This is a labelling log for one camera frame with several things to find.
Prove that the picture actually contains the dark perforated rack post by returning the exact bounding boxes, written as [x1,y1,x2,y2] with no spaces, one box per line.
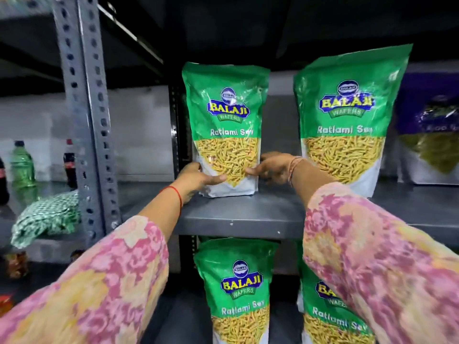
[168,85,195,177]

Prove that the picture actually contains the person's left forearm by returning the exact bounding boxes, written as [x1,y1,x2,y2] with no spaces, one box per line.
[0,185,184,344]

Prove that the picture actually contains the dark cola bottle red label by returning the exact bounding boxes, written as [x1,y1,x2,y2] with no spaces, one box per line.
[63,139,78,190]
[0,157,11,206]

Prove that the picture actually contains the person's right forearm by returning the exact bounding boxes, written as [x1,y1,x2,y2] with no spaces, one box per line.
[289,157,459,344]

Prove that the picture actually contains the green chequered packet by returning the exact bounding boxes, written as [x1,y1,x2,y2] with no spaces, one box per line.
[10,190,81,249]

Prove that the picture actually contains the pink thread wristband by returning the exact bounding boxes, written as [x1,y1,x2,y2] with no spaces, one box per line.
[287,156,307,187]

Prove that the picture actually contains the grey perforated rack post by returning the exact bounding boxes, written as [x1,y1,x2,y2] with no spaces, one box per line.
[52,0,123,241]

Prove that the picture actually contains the grey metal shelf board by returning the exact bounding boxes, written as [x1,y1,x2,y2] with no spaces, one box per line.
[96,0,459,70]
[118,180,459,248]

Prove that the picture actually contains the person's right hand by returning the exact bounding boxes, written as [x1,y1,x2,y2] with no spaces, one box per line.
[246,151,297,185]

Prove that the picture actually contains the green plastic bottle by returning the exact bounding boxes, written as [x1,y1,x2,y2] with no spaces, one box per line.
[10,140,37,189]

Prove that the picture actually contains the green snack packet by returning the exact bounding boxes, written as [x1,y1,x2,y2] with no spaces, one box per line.
[193,236,280,344]
[295,243,377,344]
[181,62,270,198]
[293,43,413,198]

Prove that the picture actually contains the red orange packet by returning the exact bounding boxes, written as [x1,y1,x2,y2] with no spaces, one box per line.
[0,294,15,318]

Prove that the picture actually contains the red thread wristband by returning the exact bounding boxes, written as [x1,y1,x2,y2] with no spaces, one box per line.
[160,186,183,208]

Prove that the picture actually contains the purple snack packet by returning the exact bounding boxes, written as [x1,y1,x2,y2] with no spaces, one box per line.
[394,73,459,186]

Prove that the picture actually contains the person's left hand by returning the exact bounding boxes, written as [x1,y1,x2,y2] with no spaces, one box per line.
[171,162,227,205]

